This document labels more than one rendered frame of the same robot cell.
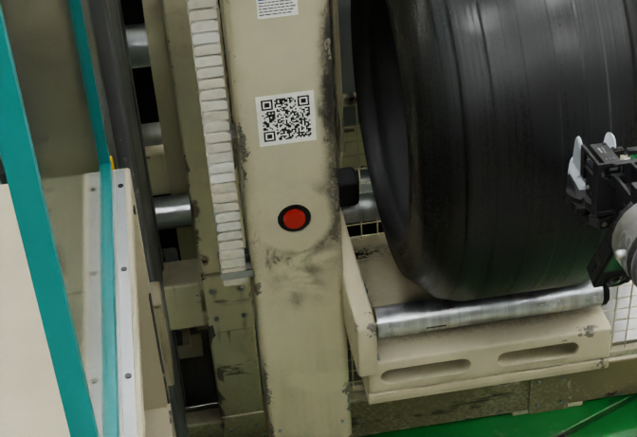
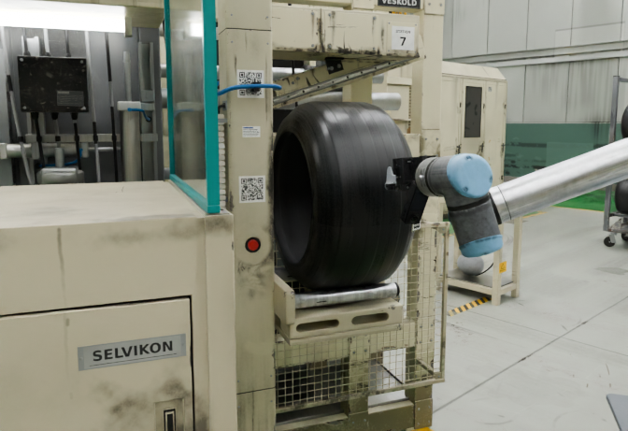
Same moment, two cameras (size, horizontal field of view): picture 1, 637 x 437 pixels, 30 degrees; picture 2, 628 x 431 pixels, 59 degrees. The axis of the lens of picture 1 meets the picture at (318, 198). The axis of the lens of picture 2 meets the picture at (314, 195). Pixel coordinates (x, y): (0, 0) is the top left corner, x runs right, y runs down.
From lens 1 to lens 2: 0.68 m
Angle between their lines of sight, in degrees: 30
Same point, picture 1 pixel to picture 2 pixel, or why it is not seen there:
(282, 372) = (241, 340)
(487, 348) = (347, 312)
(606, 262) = (410, 203)
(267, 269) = (238, 274)
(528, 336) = (364, 308)
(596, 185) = (403, 167)
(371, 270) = not seen: hidden behind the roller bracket
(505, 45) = (352, 137)
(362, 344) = (288, 303)
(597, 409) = not seen: outside the picture
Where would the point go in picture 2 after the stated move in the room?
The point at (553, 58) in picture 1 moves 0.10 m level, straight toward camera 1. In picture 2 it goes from (372, 144) to (377, 146)
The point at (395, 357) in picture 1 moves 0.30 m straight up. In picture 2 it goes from (303, 317) to (303, 211)
